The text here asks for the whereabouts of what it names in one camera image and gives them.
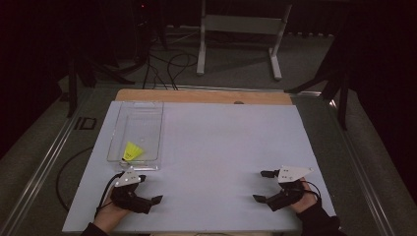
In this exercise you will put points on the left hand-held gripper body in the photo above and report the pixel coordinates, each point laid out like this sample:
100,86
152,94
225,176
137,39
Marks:
129,195

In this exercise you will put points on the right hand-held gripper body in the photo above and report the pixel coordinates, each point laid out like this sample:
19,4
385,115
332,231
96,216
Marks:
290,187

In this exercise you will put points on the yellow shuttlecock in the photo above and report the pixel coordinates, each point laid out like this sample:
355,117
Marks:
131,151

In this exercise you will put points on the clear plastic container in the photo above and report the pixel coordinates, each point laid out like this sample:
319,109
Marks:
137,131

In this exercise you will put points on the person's right hand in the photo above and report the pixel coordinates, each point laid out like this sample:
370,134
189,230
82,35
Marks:
306,201

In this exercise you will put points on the person's left hand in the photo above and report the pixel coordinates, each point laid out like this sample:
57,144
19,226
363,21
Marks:
109,216

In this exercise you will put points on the white board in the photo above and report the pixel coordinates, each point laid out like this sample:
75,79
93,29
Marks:
213,196

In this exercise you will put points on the black tripod stand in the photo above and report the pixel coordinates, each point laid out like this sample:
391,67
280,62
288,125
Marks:
82,72
337,82

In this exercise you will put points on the white metal stand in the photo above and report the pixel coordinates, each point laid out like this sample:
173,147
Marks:
241,24

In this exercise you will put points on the metal floor rail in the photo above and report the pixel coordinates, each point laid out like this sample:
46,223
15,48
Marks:
360,170
39,170

